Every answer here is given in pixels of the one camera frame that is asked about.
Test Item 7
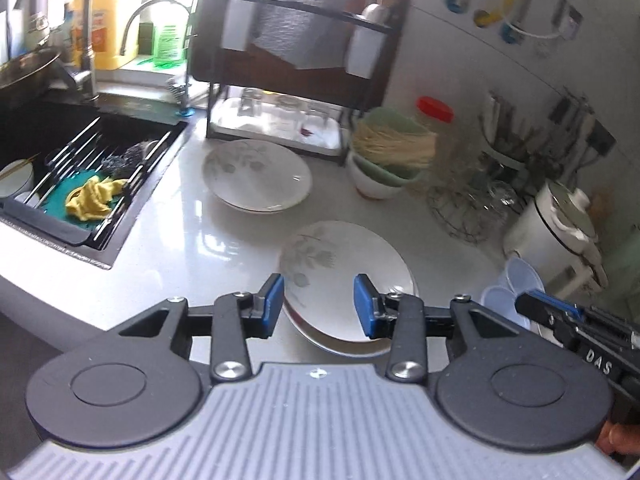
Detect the black frying pan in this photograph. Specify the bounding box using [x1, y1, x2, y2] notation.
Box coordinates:
[0, 47, 69, 102]

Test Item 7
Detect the green soap bottle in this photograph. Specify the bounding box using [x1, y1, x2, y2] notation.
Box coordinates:
[150, 7, 192, 69]

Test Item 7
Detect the black dish rack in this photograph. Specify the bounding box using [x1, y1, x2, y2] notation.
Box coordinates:
[190, 0, 413, 167]

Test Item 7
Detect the white electric cooking pot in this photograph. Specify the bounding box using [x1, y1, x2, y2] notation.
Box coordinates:
[502, 177, 608, 302]

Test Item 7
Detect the clear drinking glass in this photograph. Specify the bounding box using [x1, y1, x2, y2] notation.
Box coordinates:
[437, 127, 483, 198]
[477, 179, 522, 212]

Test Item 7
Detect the green cloth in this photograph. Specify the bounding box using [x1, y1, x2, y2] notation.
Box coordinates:
[49, 172, 122, 224]

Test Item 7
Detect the bunch of cutlery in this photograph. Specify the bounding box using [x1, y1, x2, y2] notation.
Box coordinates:
[481, 92, 540, 158]

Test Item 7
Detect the pale blue plastic bowl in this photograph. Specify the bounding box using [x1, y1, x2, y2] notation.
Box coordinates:
[502, 258, 545, 295]
[482, 285, 521, 322]

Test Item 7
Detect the wire glass rack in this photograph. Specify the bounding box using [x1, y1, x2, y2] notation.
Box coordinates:
[425, 180, 526, 246]

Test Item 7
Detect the white cable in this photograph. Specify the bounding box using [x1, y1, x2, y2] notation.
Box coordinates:
[505, 12, 569, 41]

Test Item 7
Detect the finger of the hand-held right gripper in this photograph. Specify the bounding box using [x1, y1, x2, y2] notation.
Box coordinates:
[515, 290, 586, 333]

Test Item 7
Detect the pale green pitcher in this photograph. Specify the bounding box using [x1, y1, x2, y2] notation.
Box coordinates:
[599, 245, 640, 292]

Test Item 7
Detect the floral white plate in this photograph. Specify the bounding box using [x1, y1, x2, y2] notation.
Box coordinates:
[278, 220, 418, 346]
[201, 139, 313, 215]

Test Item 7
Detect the yellow detergent bottle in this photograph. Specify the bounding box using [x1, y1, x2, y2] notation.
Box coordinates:
[70, 0, 144, 72]

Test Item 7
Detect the thin curved faucet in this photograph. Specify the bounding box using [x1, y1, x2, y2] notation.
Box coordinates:
[120, 0, 197, 117]

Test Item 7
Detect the clear jar with red lid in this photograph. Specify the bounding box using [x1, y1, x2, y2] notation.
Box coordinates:
[415, 96, 458, 136]

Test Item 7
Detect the green bowl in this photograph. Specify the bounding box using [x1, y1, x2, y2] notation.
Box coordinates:
[352, 106, 438, 181]

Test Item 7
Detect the small white bowl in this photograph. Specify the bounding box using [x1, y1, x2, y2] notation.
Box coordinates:
[346, 152, 426, 201]

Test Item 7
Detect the sink drain rack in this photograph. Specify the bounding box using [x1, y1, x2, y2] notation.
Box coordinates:
[0, 117, 174, 250]

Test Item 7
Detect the white bowl with chopsticks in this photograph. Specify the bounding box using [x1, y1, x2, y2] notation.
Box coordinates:
[0, 152, 42, 199]

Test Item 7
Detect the white drip tray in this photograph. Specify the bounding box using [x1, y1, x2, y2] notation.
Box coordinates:
[209, 97, 346, 158]

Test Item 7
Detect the plain white plate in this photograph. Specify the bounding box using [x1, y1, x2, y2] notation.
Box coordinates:
[284, 304, 394, 358]

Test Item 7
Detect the white hanging holder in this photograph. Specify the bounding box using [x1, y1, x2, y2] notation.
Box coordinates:
[221, 0, 259, 52]
[346, 25, 391, 80]

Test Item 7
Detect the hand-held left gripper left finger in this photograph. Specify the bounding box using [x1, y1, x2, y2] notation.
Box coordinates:
[117, 274, 286, 382]

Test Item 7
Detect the bundle of dried noodles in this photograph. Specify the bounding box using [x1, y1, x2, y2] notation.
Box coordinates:
[351, 124, 438, 172]

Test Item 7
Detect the tall steel faucet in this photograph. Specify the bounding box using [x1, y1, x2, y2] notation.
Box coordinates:
[15, 0, 101, 102]

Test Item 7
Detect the dark steel scrubber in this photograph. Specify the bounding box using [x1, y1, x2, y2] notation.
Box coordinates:
[99, 141, 162, 182]

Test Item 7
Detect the yellow cloth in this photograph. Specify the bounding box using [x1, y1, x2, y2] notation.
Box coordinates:
[65, 176, 127, 222]

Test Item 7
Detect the glass pot lid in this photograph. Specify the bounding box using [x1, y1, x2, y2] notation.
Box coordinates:
[542, 178, 601, 243]

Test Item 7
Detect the black kitchen sink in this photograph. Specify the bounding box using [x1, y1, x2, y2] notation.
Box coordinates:
[0, 91, 192, 272]

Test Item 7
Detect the person's right hand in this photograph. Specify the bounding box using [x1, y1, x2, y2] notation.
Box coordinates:
[597, 422, 640, 457]

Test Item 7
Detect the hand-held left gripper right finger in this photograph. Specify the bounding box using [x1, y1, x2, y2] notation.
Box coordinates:
[353, 274, 521, 382]

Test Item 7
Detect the white cup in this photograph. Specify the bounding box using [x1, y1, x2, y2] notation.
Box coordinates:
[360, 3, 394, 26]

